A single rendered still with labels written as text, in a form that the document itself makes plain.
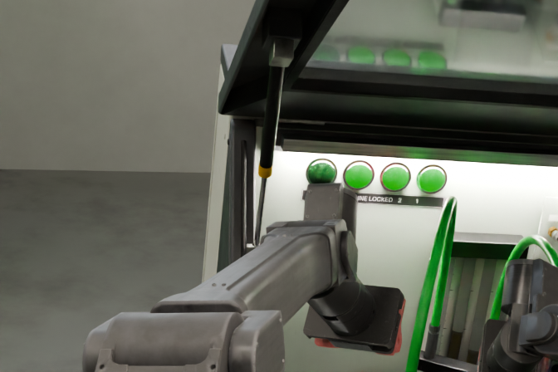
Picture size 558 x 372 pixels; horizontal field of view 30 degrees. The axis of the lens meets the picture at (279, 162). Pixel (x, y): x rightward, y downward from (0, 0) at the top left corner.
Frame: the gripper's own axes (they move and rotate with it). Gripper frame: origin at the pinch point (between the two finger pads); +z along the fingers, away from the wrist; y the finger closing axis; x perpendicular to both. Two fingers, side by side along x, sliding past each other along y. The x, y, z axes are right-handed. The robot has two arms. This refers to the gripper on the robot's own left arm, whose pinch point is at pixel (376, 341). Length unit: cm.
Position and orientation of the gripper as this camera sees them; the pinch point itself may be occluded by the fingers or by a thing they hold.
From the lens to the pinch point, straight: 121.3
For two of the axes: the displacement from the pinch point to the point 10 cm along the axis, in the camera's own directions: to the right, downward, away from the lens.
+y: -8.9, -0.4, 4.5
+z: 3.8, 4.9, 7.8
